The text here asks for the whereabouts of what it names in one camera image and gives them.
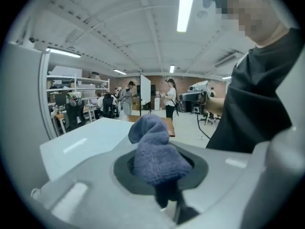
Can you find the black office chair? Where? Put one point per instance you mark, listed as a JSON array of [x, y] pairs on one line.
[[108, 106], [75, 116], [209, 118]]

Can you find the person's right hand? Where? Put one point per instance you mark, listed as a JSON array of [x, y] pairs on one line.
[[206, 100]]

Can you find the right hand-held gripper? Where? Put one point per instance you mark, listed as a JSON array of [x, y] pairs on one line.
[[199, 86]]

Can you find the plush toy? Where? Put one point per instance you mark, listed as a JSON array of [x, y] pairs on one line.
[[74, 98]]

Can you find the white pedestal box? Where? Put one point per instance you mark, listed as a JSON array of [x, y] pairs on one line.
[[156, 104]]

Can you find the person's head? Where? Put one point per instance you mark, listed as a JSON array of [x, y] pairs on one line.
[[250, 13]]

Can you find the whiteboard on black stand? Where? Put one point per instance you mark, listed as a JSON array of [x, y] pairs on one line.
[[145, 89]]

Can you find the person's black shirt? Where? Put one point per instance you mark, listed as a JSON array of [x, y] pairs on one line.
[[252, 99]]

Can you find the white shelf unit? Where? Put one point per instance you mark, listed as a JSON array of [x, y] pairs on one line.
[[78, 80]]

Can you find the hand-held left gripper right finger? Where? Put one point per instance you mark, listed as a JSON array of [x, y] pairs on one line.
[[219, 175]]

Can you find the black office chairs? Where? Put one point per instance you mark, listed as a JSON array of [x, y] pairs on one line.
[[59, 117]]

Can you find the ceiling light tube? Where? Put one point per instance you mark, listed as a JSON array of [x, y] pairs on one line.
[[186, 8], [119, 71], [172, 69], [63, 52]]

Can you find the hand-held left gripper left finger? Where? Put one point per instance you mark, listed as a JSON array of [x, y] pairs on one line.
[[95, 190]]

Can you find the blue cleaning cloth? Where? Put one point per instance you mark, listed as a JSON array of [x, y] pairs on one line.
[[157, 156]]

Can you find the wooden table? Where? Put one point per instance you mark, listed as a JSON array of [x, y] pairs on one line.
[[171, 128]]

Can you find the person's right forearm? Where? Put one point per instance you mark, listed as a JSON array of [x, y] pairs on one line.
[[216, 105]]

